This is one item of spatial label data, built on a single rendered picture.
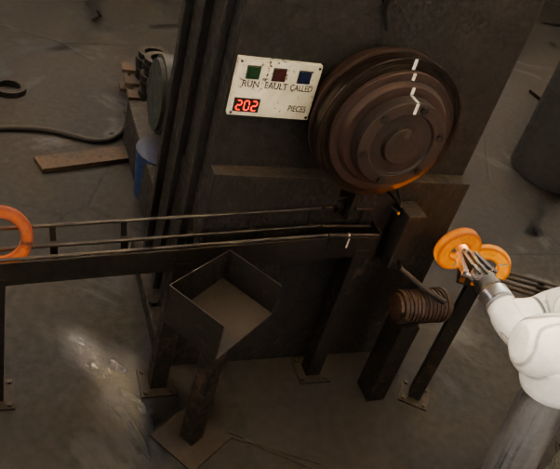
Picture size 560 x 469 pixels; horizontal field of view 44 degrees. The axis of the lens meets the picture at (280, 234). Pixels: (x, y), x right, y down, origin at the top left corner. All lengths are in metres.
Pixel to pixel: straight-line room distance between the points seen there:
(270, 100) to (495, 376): 1.70
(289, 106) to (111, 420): 1.22
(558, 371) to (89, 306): 1.92
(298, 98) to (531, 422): 1.12
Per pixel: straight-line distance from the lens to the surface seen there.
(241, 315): 2.04
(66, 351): 2.68
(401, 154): 2.06
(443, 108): 2.12
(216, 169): 2.14
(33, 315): 2.81
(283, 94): 2.07
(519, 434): 1.57
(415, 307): 2.47
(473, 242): 2.24
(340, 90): 1.98
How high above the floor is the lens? 1.98
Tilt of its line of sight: 35 degrees down
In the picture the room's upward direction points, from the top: 17 degrees clockwise
